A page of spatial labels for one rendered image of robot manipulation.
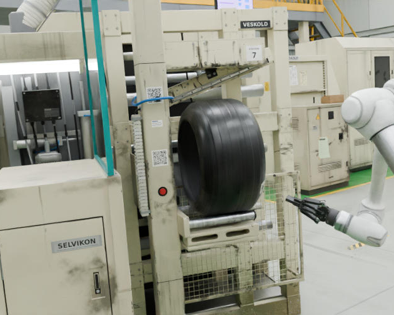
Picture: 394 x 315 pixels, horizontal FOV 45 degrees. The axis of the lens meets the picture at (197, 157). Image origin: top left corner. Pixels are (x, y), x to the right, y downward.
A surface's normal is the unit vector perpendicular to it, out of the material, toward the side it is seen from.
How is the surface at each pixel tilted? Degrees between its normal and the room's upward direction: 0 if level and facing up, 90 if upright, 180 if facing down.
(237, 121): 51
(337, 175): 90
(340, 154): 90
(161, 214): 90
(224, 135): 64
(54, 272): 90
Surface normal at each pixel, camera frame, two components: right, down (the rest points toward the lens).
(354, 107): -0.89, 0.06
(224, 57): 0.28, 0.11
